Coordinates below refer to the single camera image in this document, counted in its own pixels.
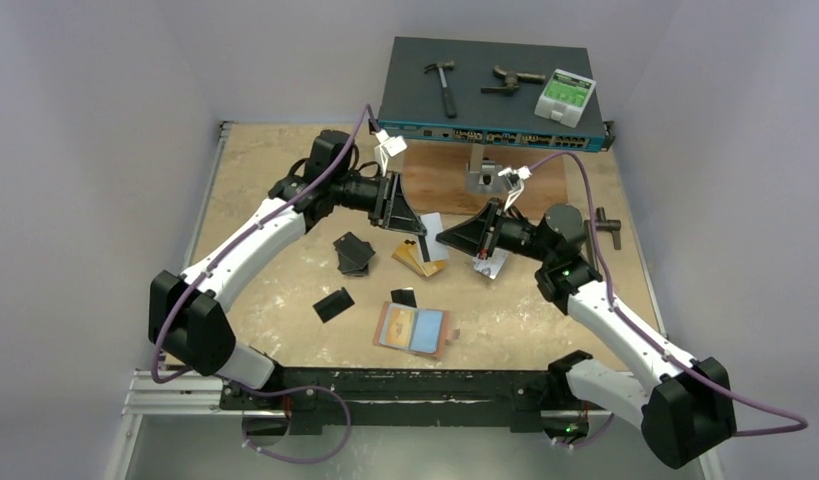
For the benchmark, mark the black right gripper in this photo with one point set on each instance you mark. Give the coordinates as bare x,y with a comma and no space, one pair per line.
494,229

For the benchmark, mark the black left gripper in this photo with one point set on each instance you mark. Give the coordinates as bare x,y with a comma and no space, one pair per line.
400,215

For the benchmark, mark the single black card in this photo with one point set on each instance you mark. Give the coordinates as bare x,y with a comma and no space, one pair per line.
404,296
333,305

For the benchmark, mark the pink leather card holder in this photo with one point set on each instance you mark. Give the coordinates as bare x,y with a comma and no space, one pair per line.
434,330

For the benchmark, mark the single gold VIP card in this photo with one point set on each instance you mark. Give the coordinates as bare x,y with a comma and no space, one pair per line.
398,326

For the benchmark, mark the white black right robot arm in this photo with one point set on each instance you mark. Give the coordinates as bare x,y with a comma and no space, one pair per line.
679,404

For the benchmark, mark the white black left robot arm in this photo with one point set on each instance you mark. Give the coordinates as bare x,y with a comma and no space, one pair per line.
187,311

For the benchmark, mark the white silver card stack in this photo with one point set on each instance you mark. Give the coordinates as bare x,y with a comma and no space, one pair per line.
490,266

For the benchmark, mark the brown wooden board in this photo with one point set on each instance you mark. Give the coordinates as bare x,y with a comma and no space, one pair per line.
436,178

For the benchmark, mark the small claw hammer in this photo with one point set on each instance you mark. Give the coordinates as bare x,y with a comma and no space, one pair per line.
448,100

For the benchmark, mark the rusty metal tool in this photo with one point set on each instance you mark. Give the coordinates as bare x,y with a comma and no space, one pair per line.
511,81

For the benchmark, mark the white green electronic box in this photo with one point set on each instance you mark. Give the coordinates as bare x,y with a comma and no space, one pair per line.
564,98

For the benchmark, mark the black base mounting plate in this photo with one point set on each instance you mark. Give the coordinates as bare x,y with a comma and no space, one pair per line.
522,401

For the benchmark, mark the metal stand bracket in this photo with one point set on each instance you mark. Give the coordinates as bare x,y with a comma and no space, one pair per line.
482,173

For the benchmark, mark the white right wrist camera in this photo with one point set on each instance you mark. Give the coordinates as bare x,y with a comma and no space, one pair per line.
513,181

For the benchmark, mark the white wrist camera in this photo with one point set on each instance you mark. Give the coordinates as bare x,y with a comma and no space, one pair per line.
387,148
513,181

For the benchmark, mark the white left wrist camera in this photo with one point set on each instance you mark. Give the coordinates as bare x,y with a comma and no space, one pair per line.
387,148

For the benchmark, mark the dark metal clamp handle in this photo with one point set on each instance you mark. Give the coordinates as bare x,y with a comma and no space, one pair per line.
601,223

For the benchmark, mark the blue grey network switch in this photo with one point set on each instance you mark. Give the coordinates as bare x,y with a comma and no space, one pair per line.
412,105

